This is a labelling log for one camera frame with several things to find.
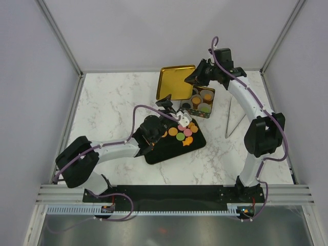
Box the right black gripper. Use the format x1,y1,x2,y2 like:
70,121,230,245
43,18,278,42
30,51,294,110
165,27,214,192
185,59,220,87

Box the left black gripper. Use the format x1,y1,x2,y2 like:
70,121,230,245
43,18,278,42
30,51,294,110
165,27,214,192
152,94,182,143

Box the black round cookie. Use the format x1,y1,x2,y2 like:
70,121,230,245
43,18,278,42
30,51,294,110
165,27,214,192
182,103,191,109

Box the orange bitten round cookie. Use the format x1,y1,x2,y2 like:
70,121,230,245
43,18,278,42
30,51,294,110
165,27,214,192
203,94,212,101

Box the gold square tin lid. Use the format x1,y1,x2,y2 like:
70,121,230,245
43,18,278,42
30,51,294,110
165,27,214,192
156,65,196,100

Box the square cookie tin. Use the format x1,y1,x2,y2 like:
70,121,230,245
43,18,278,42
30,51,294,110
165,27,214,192
185,86,215,118

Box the green round cookie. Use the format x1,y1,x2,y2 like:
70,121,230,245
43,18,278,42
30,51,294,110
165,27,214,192
200,107,209,113
176,132,185,141

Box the metal tongs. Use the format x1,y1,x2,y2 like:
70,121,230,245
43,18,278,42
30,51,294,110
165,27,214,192
224,96,246,139

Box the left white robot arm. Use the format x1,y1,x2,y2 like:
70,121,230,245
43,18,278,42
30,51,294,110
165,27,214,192
53,95,177,202

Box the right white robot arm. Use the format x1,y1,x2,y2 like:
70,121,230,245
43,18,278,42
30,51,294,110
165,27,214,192
185,48,288,202

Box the white paper cup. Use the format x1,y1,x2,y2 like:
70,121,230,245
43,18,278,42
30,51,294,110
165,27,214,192
180,100,193,110
200,90,214,102
197,102,212,114
190,94,203,107

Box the pink round cookie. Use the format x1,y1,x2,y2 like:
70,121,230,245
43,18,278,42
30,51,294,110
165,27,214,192
183,128,193,137
178,125,186,131

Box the orange owl cookie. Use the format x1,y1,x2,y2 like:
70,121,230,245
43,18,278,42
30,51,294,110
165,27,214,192
190,125,198,133

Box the black rectangular tray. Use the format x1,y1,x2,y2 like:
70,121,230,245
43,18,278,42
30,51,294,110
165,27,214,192
145,119,207,165

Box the orange fish cookie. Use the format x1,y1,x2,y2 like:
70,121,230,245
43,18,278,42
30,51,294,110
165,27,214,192
182,136,193,146

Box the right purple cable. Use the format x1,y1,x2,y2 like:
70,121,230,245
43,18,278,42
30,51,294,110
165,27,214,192
210,36,289,223

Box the purple cable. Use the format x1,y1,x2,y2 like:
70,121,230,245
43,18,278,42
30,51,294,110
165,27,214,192
210,36,289,223
46,104,180,234

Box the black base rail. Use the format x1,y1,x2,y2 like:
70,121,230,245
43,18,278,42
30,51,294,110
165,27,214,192
83,185,264,212

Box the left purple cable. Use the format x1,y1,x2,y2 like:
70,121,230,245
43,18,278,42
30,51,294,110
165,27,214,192
46,104,180,234

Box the right aluminium frame post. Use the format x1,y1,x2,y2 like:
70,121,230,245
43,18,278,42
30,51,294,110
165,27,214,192
259,0,307,75

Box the aluminium frame post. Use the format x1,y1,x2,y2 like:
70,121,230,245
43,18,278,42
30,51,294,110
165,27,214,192
35,0,83,77
259,0,307,75

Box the white slotted cable duct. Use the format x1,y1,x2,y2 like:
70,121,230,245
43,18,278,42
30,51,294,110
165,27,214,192
47,205,240,216

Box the left aluminium frame post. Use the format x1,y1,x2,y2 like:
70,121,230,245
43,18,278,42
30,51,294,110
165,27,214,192
35,0,83,77

